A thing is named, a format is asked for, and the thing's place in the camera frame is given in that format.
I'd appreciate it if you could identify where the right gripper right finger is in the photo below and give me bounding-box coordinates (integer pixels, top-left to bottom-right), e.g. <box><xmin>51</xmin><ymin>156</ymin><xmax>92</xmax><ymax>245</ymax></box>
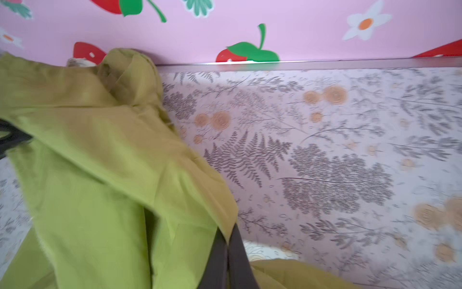
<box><xmin>228</xmin><ymin>224</ymin><xmax>259</xmax><ymax>289</ymax></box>

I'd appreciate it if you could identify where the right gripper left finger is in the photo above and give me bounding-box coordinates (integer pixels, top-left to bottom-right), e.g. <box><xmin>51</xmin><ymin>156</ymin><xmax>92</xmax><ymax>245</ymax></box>
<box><xmin>197</xmin><ymin>230</ymin><xmax>228</xmax><ymax>289</ymax></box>

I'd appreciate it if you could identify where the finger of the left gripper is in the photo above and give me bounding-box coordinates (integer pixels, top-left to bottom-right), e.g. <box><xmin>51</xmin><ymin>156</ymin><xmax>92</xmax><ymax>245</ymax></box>
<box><xmin>1</xmin><ymin>120</ymin><xmax>32</xmax><ymax>159</ymax></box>

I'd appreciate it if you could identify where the green zip-up jacket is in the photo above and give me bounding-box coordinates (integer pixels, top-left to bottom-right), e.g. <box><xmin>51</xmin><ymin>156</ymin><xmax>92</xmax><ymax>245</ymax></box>
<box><xmin>1</xmin><ymin>49</ymin><xmax>353</xmax><ymax>289</ymax></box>

